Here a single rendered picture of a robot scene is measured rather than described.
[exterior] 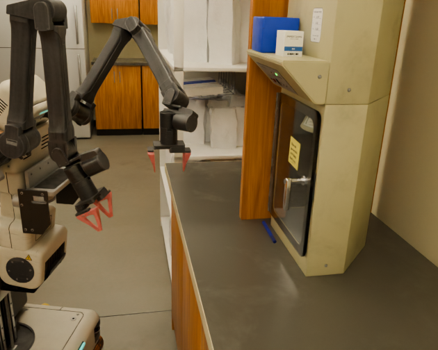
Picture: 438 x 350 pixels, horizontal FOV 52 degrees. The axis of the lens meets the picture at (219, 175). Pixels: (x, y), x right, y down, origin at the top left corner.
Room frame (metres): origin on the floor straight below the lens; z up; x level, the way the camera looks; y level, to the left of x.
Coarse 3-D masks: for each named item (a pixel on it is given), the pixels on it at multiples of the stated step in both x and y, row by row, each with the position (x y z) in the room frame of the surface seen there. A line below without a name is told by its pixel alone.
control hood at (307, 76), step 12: (264, 60) 1.17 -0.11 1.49; (276, 60) 1.06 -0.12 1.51; (288, 60) 1.03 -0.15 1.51; (300, 60) 1.03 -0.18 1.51; (312, 60) 1.04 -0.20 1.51; (324, 60) 1.05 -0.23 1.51; (264, 72) 1.33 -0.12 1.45; (288, 72) 1.03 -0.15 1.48; (300, 72) 1.03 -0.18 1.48; (312, 72) 1.04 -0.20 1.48; (324, 72) 1.04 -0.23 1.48; (276, 84) 1.31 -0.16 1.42; (300, 84) 1.03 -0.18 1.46; (312, 84) 1.04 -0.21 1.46; (324, 84) 1.04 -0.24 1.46; (300, 96) 1.12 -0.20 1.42; (312, 96) 1.04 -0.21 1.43; (324, 96) 1.04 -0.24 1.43
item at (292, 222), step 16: (288, 96) 1.27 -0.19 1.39; (288, 112) 1.25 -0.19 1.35; (304, 112) 1.14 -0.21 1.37; (288, 128) 1.24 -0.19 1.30; (304, 128) 1.13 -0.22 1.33; (288, 144) 1.23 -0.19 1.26; (304, 144) 1.11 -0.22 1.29; (288, 160) 1.22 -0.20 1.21; (304, 160) 1.10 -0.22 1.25; (288, 176) 1.21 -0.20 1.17; (304, 192) 1.08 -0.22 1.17; (272, 208) 1.32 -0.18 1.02; (304, 208) 1.07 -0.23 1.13; (288, 224) 1.17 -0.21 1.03; (304, 224) 1.06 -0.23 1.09; (304, 240) 1.05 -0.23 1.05
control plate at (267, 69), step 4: (260, 64) 1.27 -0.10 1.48; (264, 68) 1.26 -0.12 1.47; (268, 68) 1.20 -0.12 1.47; (272, 68) 1.16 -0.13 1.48; (268, 72) 1.26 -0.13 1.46; (276, 72) 1.15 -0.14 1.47; (272, 76) 1.26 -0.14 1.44; (276, 76) 1.20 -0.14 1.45; (280, 76) 1.15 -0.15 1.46; (272, 80) 1.31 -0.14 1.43; (280, 80) 1.19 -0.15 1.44; (284, 80) 1.13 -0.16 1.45; (288, 84) 1.14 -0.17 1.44; (288, 88) 1.18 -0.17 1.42; (292, 88) 1.13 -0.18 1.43
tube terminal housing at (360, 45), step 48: (336, 0) 1.05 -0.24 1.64; (384, 0) 1.08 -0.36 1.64; (336, 48) 1.05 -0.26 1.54; (384, 48) 1.13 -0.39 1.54; (336, 96) 1.05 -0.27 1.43; (384, 96) 1.20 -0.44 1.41; (336, 144) 1.05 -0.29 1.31; (336, 192) 1.06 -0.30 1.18; (288, 240) 1.19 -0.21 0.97; (336, 240) 1.06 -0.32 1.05
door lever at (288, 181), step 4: (304, 176) 1.09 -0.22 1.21; (284, 180) 1.08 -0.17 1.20; (288, 180) 1.08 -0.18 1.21; (292, 180) 1.08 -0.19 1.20; (296, 180) 1.09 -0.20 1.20; (300, 180) 1.09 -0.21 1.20; (304, 180) 1.08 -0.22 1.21; (284, 184) 1.09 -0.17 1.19; (288, 184) 1.08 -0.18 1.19; (304, 184) 1.08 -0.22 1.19; (284, 188) 1.09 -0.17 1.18; (288, 188) 1.08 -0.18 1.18; (284, 192) 1.08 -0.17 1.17; (288, 192) 1.08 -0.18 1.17; (284, 196) 1.08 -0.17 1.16; (288, 196) 1.08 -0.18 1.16; (284, 200) 1.08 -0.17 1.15; (288, 200) 1.08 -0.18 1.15; (284, 204) 1.08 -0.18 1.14; (288, 204) 1.08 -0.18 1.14; (284, 208) 1.08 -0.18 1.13; (288, 208) 1.08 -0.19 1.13
